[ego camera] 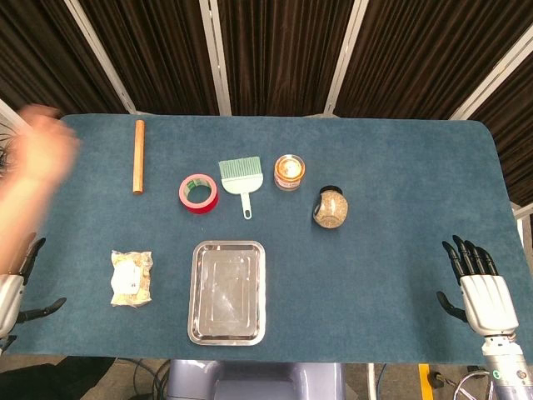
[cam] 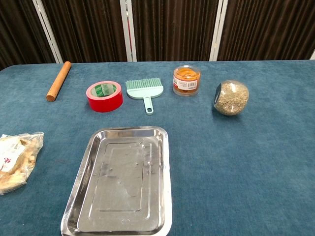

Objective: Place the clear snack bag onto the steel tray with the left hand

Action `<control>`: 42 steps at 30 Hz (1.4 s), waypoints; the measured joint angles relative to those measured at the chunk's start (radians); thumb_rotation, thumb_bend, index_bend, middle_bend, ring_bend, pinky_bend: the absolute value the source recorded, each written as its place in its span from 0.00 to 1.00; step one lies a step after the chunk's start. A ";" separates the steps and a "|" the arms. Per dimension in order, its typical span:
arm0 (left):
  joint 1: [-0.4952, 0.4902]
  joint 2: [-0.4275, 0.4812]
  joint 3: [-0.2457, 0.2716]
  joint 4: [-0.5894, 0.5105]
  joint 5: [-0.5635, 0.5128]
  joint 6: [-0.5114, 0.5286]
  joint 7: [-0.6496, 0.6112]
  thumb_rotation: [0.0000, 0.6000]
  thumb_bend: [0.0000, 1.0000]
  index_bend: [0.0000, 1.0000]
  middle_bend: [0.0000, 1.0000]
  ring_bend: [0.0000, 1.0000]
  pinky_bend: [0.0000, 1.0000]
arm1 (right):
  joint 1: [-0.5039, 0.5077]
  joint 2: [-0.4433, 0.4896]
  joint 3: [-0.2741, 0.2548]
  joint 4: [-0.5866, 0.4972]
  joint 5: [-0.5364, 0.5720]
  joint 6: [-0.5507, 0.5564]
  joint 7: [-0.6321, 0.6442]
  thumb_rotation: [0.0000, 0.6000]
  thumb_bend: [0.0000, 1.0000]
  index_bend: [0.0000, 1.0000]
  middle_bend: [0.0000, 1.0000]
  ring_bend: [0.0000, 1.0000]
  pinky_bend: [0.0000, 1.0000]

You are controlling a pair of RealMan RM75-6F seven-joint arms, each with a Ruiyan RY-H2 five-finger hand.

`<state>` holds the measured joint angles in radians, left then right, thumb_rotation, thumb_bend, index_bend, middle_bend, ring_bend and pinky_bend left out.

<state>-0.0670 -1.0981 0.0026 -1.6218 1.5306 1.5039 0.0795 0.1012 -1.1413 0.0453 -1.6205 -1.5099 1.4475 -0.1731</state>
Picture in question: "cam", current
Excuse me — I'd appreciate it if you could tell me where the round glass jar of seeds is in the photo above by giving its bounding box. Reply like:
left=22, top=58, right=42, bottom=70
left=213, top=79, right=250, bottom=116

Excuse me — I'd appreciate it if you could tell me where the wooden rolling pin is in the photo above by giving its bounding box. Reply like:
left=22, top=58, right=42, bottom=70
left=46, top=61, right=72, bottom=102

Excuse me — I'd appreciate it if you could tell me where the red tape roll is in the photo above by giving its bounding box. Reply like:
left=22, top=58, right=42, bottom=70
left=86, top=81, right=124, bottom=113

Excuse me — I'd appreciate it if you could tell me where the clear plastic bag of snacks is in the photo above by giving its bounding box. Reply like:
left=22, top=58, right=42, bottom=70
left=0, top=131, right=45, bottom=196

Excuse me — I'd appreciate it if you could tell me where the mint green hand brush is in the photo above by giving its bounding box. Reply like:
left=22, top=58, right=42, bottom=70
left=126, top=78, right=163, bottom=116

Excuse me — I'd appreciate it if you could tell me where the clear tub of orange bands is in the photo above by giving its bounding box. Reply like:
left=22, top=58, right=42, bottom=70
left=172, top=65, right=201, bottom=96

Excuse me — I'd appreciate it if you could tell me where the dark brown pleated curtain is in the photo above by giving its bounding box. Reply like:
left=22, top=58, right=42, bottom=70
left=0, top=0, right=315, bottom=71

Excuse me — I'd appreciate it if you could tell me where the stainless steel tray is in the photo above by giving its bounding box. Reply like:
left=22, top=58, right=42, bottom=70
left=60, top=126, right=173, bottom=236

